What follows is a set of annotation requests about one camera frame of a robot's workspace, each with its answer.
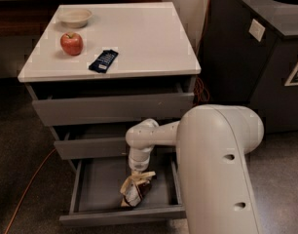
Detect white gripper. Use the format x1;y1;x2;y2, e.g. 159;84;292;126
120;148;156;194

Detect brown chip bag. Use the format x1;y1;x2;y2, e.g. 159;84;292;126
120;172;156;208

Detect grey bottom drawer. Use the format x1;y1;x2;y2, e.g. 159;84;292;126
59;153;185;227

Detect grey drawer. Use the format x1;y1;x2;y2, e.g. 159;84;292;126
24;82;196;128
59;153;185;227
55;122;136;160

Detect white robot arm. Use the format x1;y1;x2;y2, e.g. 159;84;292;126
126;104;264;234

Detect grey middle drawer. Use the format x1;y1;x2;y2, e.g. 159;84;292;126
55;122;136;160

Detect grey top drawer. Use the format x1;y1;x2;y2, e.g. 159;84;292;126
24;82;196;128

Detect grey drawer cabinet white top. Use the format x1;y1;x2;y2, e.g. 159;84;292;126
18;2;202;180

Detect dark blue snack bar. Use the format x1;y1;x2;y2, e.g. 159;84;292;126
89;50;118;73

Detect red apple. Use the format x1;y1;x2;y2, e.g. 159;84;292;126
60;32;84;56

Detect white paper bowl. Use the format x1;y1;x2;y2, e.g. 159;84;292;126
57;9;93;28

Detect framed sign on bin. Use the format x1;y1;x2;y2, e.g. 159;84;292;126
283;51;298;88

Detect black trash bin cabinet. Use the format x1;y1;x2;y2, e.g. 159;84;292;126
199;0;298;133

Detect white label on bin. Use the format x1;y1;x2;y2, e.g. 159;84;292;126
248;19;265;42

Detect orange extension cable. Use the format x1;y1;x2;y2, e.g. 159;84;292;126
2;0;221;234

